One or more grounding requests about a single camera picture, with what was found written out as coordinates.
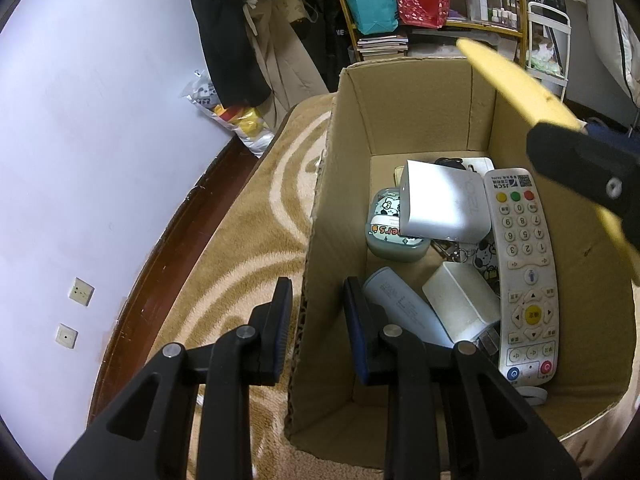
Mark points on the green cartoon earbuds case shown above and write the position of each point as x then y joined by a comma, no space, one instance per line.
383,235

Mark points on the white charger plug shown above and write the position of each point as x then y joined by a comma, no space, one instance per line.
465,304

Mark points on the snack plastic bag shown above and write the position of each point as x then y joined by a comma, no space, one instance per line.
243,121

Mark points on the white square device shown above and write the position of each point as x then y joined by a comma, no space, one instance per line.
443,203

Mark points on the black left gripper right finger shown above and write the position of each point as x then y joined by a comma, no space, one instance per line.
447,401

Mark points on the white bottles on shelf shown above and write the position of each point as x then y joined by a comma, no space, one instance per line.
505,13

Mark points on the cartoon dog keychain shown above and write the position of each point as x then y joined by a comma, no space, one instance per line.
484,258

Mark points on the lower white wall socket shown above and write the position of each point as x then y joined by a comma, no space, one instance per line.
66,336

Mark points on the black hanging coat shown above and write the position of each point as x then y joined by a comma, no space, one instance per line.
229,56

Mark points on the beige hanging coat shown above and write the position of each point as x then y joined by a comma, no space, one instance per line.
284,61

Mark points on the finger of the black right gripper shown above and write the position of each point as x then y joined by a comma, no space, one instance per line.
604,134
607,176

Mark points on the white wire trolley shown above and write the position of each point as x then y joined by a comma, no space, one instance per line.
548,51

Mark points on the white wall socket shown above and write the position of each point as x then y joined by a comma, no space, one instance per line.
81,292
66,336

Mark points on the white tape roll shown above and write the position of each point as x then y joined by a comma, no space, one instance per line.
534,396

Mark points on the wooden shelf rack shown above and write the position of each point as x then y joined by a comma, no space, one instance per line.
460,22

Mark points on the upper white wall socket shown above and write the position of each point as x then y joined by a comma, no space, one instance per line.
81,292

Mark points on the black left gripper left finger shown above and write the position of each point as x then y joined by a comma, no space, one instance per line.
145,432

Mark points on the yellow banana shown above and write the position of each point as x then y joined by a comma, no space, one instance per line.
537,104

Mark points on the white remote control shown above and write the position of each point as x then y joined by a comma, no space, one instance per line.
528,291

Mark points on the tan patterned carpet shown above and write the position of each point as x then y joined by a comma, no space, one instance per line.
266,235

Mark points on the brown cardboard box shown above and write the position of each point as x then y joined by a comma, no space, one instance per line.
384,114

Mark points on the flat white box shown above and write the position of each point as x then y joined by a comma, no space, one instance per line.
479,165

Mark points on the stack of books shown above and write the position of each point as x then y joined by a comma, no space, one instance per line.
374,47

